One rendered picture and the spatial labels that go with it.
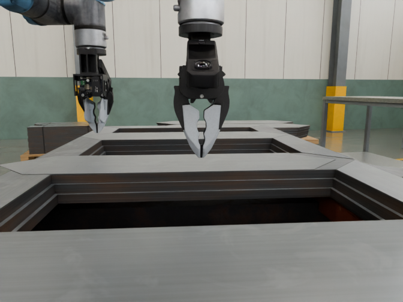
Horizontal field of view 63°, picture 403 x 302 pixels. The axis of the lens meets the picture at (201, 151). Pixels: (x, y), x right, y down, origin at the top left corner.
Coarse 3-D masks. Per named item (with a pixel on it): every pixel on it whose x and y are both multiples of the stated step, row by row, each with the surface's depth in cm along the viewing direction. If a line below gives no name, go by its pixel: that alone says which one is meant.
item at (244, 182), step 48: (96, 144) 99; (144, 144) 108; (240, 144) 110; (48, 192) 60; (96, 192) 64; (144, 192) 64; (192, 192) 65; (240, 192) 65; (288, 192) 66; (336, 192) 64
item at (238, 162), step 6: (228, 156) 80; (234, 156) 80; (240, 156) 80; (246, 156) 80; (252, 156) 80; (228, 162) 73; (234, 162) 73; (240, 162) 73; (246, 162) 73; (252, 162) 73; (258, 162) 73; (234, 168) 68; (240, 168) 68; (246, 168) 68; (252, 168) 68; (258, 168) 68; (264, 168) 68; (270, 168) 68
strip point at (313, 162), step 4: (292, 156) 80; (296, 156) 80; (300, 156) 80; (304, 156) 80; (308, 156) 80; (312, 156) 80; (300, 160) 76; (304, 160) 76; (308, 160) 76; (312, 160) 76; (316, 160) 76; (320, 160) 76; (324, 160) 76; (328, 160) 76; (332, 160) 76; (304, 164) 72; (308, 164) 72; (312, 164) 72; (316, 164) 72; (320, 164) 72; (324, 164) 72; (312, 168) 68; (316, 168) 68
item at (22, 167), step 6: (54, 156) 79; (18, 162) 73; (24, 162) 73; (30, 162) 73; (36, 162) 73; (42, 162) 73; (12, 168) 67; (18, 168) 67; (24, 168) 67; (30, 168) 67
